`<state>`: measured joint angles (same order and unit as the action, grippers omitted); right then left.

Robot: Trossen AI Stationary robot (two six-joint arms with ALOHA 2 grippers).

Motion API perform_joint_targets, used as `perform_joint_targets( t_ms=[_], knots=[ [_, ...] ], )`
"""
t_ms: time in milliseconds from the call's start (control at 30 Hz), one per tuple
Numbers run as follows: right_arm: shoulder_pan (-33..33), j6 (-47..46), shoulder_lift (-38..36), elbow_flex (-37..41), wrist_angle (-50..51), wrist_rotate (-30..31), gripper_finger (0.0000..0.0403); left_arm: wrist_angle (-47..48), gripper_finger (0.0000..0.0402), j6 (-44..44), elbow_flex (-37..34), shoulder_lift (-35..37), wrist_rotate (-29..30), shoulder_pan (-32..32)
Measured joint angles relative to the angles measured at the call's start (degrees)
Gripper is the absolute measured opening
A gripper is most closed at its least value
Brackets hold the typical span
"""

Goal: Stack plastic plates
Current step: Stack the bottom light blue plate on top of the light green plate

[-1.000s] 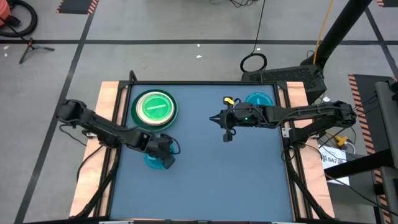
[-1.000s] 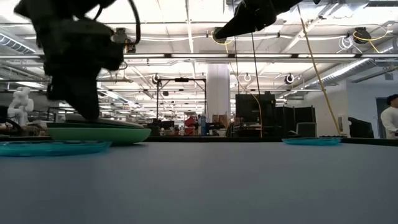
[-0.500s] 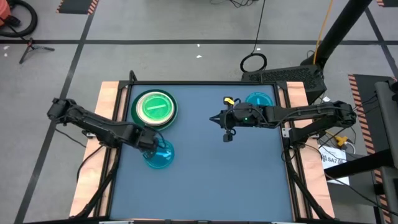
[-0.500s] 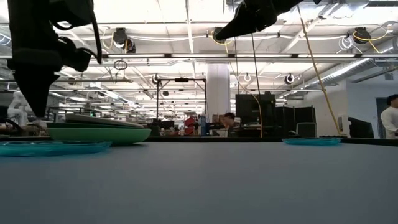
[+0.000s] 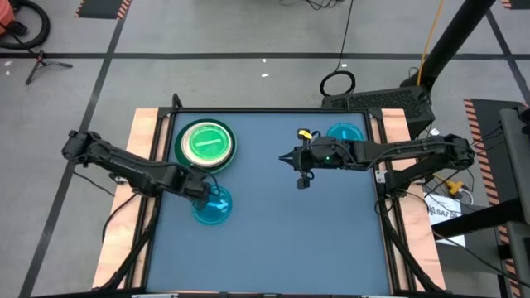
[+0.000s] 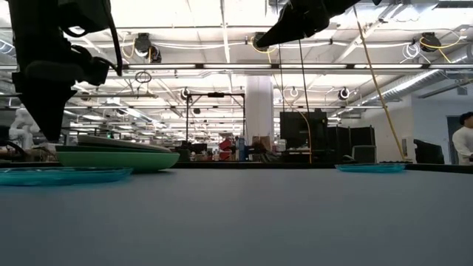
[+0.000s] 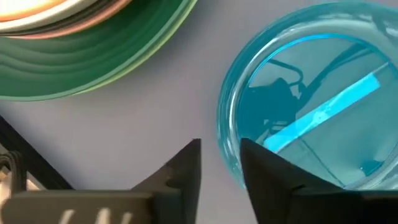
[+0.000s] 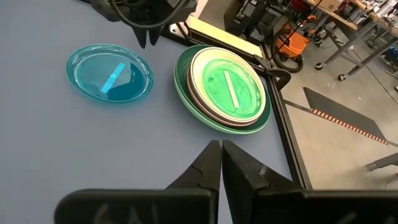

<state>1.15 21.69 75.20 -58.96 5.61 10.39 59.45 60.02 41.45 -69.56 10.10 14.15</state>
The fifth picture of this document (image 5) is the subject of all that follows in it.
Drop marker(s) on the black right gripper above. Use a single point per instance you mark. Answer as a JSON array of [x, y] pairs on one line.
[[304, 157]]

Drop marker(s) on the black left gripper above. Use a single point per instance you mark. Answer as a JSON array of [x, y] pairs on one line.
[[194, 184]]

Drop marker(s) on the small blue plastic plate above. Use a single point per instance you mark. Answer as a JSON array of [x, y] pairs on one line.
[[343, 130], [217, 213]]

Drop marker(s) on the small light green plastic plate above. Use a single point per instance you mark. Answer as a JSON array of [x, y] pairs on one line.
[[207, 151]]

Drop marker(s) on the large dark green plastic plate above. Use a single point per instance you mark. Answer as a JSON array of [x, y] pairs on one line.
[[178, 151]]

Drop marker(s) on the large white plastic plate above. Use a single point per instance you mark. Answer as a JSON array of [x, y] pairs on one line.
[[184, 145]]

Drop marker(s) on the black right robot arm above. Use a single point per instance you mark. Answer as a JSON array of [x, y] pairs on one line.
[[414, 151]]

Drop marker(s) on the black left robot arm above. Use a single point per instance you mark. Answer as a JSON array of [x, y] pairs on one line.
[[124, 163]]

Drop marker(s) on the yellow gripper tag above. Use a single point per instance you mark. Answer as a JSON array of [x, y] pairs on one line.
[[304, 134]]

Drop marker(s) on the blue table mat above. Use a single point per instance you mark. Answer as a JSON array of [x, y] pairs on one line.
[[269, 232]]

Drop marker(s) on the white printed paper sheet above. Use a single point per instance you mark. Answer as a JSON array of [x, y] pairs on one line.
[[445, 215]]

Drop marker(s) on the yellow power plug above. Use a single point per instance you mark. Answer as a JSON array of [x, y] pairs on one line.
[[454, 187]]

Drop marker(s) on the black crossbeam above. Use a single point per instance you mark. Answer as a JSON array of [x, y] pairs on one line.
[[476, 217]]

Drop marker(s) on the black mat with hazard stripes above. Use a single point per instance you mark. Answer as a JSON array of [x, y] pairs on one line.
[[482, 120], [99, 8], [517, 3]]

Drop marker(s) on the thick black pole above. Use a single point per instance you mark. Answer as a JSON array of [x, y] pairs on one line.
[[451, 41]]

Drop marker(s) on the small black tripod stand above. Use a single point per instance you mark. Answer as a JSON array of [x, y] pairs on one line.
[[41, 64]]

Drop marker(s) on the grey furniture piece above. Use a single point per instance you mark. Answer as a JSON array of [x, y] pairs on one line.
[[517, 186]]

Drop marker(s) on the orange vacuum cleaner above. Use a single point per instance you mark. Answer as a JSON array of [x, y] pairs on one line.
[[5, 14]]

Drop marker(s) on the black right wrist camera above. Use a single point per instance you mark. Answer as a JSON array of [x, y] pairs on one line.
[[303, 182]]

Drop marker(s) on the black metal table frame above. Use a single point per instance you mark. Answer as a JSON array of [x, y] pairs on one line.
[[269, 110]]

